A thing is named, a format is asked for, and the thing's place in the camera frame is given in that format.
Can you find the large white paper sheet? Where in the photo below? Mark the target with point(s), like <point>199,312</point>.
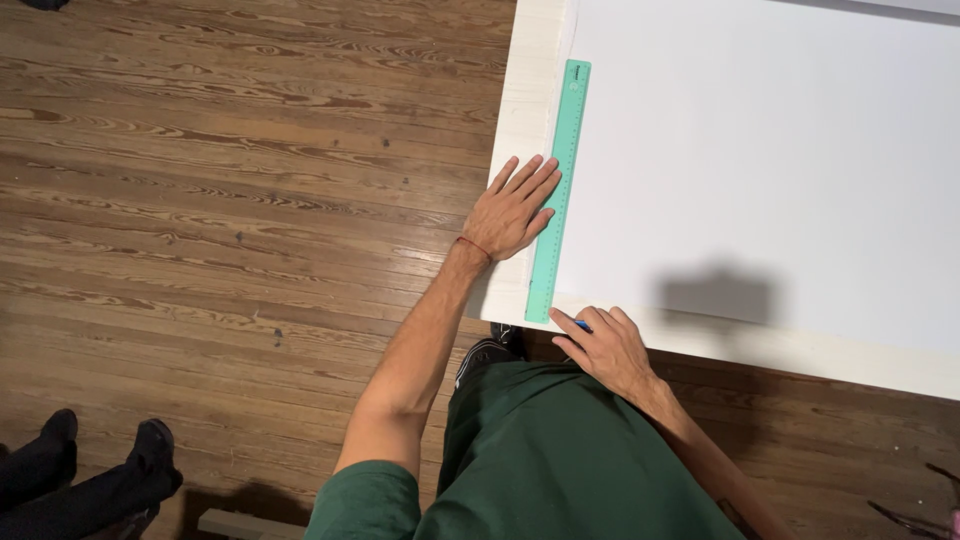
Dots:
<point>750,150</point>

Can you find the black object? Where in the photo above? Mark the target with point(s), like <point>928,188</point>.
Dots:
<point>43,4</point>

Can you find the green plastic ruler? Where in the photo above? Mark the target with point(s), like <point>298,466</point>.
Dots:
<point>562,187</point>

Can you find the green shirt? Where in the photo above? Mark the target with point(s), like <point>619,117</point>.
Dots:
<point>555,465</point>

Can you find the person's right hand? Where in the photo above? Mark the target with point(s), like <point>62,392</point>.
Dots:
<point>615,356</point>

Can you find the grey wooden plank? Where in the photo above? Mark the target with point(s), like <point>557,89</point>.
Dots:
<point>247,525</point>

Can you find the black shoe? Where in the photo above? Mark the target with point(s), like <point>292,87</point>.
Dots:
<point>510,336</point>

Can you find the dark tangled object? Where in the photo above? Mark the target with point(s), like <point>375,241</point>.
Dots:
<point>919,517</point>

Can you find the black striped shorts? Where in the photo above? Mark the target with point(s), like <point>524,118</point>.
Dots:
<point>480,360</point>

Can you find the blue pen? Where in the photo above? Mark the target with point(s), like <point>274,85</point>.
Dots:
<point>583,325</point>

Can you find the person's left hand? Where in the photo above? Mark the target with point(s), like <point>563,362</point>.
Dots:
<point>506,221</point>

